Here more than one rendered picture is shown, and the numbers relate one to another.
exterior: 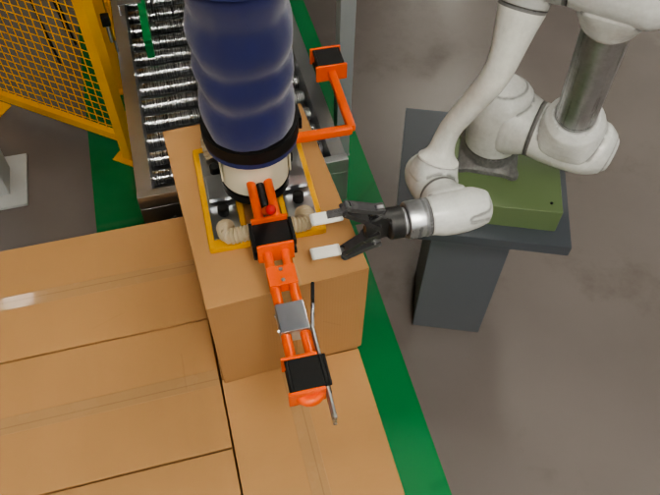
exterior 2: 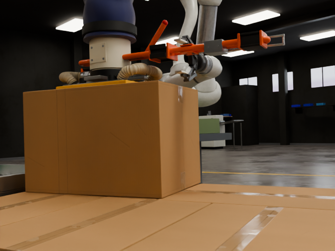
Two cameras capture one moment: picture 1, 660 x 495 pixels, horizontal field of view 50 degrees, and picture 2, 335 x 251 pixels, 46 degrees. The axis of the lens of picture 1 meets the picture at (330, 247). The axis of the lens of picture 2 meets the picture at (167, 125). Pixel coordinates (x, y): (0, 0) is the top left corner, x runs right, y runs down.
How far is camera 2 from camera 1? 2.01 m
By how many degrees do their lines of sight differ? 68
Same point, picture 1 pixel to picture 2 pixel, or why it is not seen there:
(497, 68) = (193, 7)
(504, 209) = (200, 120)
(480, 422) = not seen: outside the picture
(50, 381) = (29, 228)
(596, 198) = not seen: hidden behind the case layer
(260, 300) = (173, 88)
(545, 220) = (215, 125)
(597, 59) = (212, 17)
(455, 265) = not seen: hidden behind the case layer
